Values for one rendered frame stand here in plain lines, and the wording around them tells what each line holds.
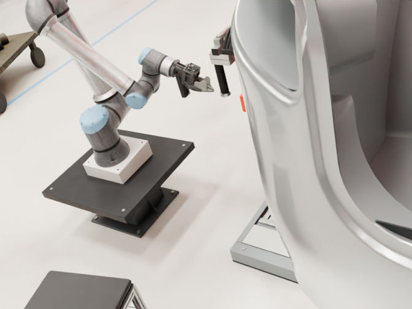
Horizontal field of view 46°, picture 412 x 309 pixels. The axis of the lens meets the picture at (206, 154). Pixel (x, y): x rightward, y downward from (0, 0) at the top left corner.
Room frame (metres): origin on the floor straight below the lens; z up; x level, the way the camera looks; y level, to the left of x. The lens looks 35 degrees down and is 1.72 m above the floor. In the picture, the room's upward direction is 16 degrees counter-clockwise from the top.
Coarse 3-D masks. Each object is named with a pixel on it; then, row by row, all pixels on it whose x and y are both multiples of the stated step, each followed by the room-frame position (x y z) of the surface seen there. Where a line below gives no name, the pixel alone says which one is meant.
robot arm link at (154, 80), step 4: (144, 72) 2.10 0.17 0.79; (144, 76) 2.11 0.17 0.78; (148, 76) 2.09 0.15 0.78; (152, 76) 2.09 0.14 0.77; (156, 76) 2.09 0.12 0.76; (160, 76) 2.12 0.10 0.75; (148, 80) 2.08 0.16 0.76; (152, 80) 2.09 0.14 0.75; (156, 80) 2.10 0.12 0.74; (152, 84) 2.07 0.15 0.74; (156, 84) 2.10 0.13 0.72; (156, 88) 2.12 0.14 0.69
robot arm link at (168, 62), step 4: (168, 56) 2.07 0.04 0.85; (164, 60) 2.05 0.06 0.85; (168, 60) 2.05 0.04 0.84; (172, 60) 2.05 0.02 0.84; (176, 60) 2.06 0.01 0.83; (164, 64) 2.03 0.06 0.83; (168, 64) 2.03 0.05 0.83; (172, 64) 2.04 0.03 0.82; (160, 68) 2.04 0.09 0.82; (164, 68) 2.03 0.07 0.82; (168, 68) 2.02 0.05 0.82; (160, 72) 2.04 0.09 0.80; (164, 72) 2.03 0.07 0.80; (168, 72) 2.02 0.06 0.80; (168, 76) 2.03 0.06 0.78
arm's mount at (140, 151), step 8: (120, 136) 2.30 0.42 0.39; (128, 144) 2.20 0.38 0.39; (136, 144) 2.18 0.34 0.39; (144, 144) 2.16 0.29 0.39; (136, 152) 2.11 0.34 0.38; (144, 152) 2.14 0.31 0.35; (88, 160) 2.18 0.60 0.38; (128, 160) 2.07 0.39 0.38; (136, 160) 2.09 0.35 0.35; (144, 160) 2.13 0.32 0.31; (88, 168) 2.14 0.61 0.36; (96, 168) 2.09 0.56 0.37; (104, 168) 2.07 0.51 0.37; (112, 168) 2.05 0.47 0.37; (120, 168) 2.03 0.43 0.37; (128, 168) 2.04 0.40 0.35; (136, 168) 2.07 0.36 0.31; (96, 176) 2.11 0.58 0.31; (104, 176) 2.07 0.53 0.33; (112, 176) 2.03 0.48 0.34; (120, 176) 1.99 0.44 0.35; (128, 176) 2.03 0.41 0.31
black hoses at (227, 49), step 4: (228, 32) 1.70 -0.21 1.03; (228, 36) 1.70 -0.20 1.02; (224, 40) 1.69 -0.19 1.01; (228, 40) 1.69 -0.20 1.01; (224, 44) 1.69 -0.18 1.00; (228, 44) 1.68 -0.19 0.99; (224, 48) 1.68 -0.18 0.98; (228, 48) 1.67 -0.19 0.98; (232, 48) 1.66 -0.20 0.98; (224, 52) 1.68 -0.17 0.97; (228, 52) 1.66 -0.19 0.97; (232, 52) 1.65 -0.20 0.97
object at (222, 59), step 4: (212, 56) 1.75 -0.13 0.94; (216, 56) 1.73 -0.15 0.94; (220, 56) 1.72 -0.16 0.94; (224, 56) 1.71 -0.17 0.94; (228, 56) 1.70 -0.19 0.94; (232, 56) 1.71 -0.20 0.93; (212, 60) 1.75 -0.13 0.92; (216, 60) 1.74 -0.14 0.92; (220, 60) 1.72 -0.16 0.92; (224, 60) 1.71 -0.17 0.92; (228, 60) 1.70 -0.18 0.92; (232, 60) 1.71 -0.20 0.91; (216, 64) 1.74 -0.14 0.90; (220, 64) 1.73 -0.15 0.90; (224, 64) 1.71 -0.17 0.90; (228, 64) 1.70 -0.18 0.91
